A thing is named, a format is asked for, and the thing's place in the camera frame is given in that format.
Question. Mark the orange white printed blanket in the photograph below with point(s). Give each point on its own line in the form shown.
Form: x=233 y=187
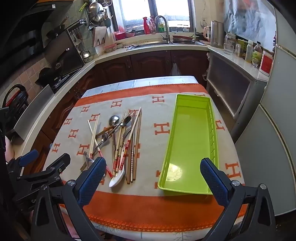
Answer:
x=148 y=98

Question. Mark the pink egg box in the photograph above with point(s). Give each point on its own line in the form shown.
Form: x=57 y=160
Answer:
x=110 y=48

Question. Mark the pink bottle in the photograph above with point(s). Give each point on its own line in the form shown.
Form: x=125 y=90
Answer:
x=152 y=26

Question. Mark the steel sink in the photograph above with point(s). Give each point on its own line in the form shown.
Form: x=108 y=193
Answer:
x=152 y=44

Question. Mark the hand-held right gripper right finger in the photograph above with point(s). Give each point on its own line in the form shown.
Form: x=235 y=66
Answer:
x=215 y=183

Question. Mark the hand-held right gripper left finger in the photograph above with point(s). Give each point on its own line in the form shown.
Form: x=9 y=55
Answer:
x=92 y=182

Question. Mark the green plastic tray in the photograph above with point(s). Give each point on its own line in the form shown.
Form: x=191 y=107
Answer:
x=189 y=139

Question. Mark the white tub red label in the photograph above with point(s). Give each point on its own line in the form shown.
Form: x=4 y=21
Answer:
x=266 y=63

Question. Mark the red spray bottle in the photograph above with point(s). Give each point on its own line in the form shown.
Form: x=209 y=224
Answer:
x=146 y=27

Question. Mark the twisted metal chopstick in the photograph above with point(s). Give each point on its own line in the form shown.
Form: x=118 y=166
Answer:
x=132 y=162

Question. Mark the wall utensil rack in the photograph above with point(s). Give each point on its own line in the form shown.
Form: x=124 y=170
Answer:
x=78 y=34

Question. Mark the small steel teapot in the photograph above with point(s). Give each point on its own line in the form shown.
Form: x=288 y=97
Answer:
x=86 y=55

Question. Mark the hanging plastic bag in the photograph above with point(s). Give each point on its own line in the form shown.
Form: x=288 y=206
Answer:
x=175 y=70

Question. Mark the small glass jar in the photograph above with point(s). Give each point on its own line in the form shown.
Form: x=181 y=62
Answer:
x=238 y=50

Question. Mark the black range hood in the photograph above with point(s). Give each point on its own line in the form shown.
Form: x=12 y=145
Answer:
x=23 y=39

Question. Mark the black wok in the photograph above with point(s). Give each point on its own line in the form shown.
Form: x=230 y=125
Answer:
x=47 y=74

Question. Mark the white ceramic spoon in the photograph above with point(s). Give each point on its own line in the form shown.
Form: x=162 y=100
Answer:
x=116 y=182

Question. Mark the pale cutting board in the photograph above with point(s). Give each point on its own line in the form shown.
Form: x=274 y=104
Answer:
x=99 y=34

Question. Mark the hanging steel pot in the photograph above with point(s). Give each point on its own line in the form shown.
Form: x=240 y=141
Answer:
x=97 y=11

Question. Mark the large glass jar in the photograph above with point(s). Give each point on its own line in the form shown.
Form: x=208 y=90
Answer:
x=229 y=45

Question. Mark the white patterned tablecloth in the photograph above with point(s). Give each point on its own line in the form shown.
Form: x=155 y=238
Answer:
x=161 y=80

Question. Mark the dark wooden kitchen cabinets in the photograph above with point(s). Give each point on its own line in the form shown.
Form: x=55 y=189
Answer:
x=150 y=64

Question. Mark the white wall socket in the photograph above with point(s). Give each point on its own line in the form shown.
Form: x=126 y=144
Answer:
x=203 y=23

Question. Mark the steel backsplash panel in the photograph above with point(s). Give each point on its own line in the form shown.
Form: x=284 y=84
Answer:
x=69 y=62

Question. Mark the white kitchen countertop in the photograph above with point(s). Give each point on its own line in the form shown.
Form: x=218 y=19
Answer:
x=111 y=54

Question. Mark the steel electric kettle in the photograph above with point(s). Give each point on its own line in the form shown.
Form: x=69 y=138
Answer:
x=217 y=34

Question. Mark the stainless steel splash guard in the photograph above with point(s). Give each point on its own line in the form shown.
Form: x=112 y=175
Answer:
x=34 y=111

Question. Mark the small steel spoon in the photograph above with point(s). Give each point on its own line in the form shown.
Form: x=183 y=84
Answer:
x=104 y=138
x=87 y=160

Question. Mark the steel faucet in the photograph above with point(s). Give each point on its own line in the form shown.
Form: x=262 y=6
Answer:
x=167 y=32

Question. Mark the white plastic bottle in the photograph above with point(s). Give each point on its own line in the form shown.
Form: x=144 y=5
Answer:
x=248 y=53

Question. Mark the clear bottle green label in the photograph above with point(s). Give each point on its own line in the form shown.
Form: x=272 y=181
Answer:
x=256 y=56

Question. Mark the grey refrigerator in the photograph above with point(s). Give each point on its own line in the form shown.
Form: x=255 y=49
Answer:
x=277 y=139

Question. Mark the large steel spoon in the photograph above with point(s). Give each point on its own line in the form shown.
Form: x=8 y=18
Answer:
x=114 y=120

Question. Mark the pink basin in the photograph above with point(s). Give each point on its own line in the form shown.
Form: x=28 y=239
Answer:
x=120 y=36

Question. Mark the green packet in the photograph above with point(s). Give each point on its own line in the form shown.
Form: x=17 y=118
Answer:
x=243 y=45

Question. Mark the red pan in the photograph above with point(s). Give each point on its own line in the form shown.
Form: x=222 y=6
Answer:
x=182 y=38

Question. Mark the black gas stove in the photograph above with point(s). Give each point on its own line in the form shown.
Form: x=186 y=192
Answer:
x=64 y=80

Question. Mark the brown wooden chopstick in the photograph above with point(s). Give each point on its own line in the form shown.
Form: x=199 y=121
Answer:
x=128 y=166
x=138 y=139

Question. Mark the kitchen window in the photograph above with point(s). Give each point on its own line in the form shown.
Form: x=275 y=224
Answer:
x=136 y=11

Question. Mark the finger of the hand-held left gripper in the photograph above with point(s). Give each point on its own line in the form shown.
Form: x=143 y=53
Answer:
x=27 y=157
x=55 y=169

